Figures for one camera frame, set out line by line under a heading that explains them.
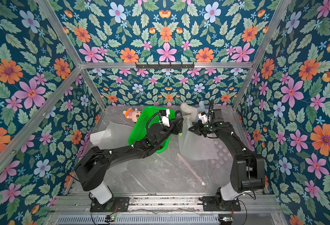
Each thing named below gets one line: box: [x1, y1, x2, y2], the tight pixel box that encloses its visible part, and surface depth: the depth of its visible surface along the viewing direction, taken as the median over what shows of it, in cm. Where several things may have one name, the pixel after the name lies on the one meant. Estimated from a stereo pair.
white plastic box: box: [89, 129, 106, 146], surface depth 97 cm
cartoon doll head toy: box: [122, 107, 143, 123], surface depth 109 cm
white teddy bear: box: [180, 100, 207, 123], surface depth 109 cm
